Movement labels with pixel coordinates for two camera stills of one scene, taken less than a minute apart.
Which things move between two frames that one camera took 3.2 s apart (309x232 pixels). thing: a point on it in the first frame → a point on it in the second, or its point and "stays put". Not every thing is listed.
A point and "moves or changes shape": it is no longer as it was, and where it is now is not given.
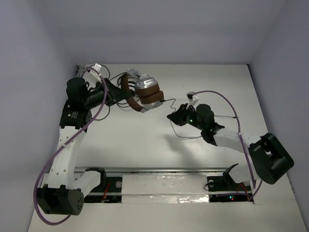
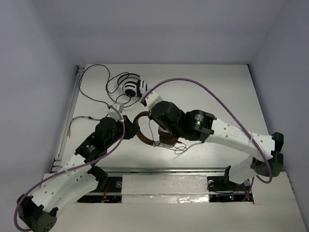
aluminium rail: x=157 y=170 stays put
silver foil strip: x=164 y=188 stays put
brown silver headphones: x=142 y=92 → x=166 y=139
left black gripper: x=112 y=89 → x=130 y=125
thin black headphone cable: x=193 y=136 moves or changes shape
